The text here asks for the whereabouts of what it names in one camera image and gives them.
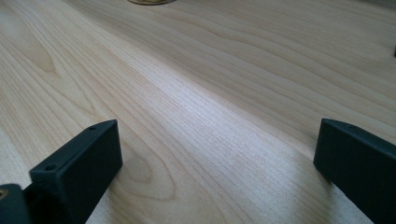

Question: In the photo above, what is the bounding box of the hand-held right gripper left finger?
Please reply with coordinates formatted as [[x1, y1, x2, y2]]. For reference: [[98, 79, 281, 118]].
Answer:
[[23, 119, 123, 224]]

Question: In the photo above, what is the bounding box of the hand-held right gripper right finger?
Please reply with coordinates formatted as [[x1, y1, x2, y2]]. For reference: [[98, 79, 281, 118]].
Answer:
[[313, 118, 396, 224]]

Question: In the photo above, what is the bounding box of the round tan dish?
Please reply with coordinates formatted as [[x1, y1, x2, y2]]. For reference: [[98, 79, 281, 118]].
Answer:
[[127, 0, 177, 7]]

